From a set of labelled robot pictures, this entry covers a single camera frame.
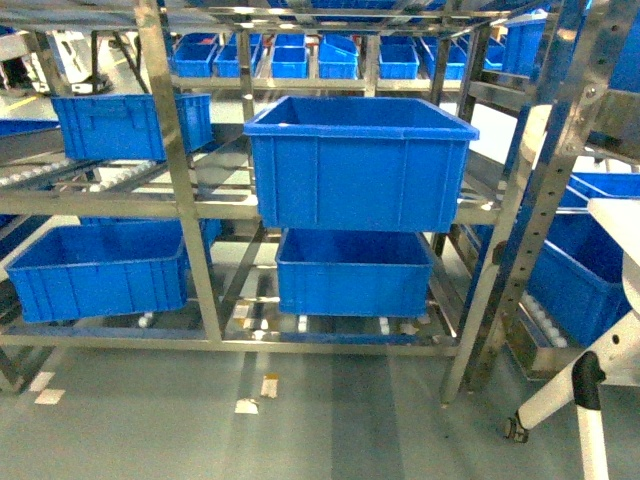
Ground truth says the stainless steel shelf rack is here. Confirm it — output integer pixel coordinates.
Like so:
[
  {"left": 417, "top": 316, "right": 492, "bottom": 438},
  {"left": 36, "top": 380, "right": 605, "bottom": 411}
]
[{"left": 1, "top": 1, "right": 639, "bottom": 403}]

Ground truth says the blue crate lower middle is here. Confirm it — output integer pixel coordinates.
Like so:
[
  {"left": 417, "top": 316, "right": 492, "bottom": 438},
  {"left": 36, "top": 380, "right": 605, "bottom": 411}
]
[{"left": 276, "top": 228, "right": 434, "bottom": 317}]

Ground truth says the blue crate lower left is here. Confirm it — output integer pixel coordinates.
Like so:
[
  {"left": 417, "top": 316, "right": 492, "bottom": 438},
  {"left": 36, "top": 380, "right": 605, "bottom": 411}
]
[{"left": 6, "top": 220, "right": 189, "bottom": 323}]

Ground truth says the blue crate lower right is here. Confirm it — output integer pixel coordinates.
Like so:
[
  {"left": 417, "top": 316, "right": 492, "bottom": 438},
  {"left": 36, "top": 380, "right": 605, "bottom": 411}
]
[{"left": 527, "top": 173, "right": 639, "bottom": 347}]

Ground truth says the white table leg with caster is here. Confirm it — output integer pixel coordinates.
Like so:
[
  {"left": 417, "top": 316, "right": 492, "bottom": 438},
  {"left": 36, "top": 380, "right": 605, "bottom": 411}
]
[{"left": 504, "top": 198, "right": 639, "bottom": 479}]

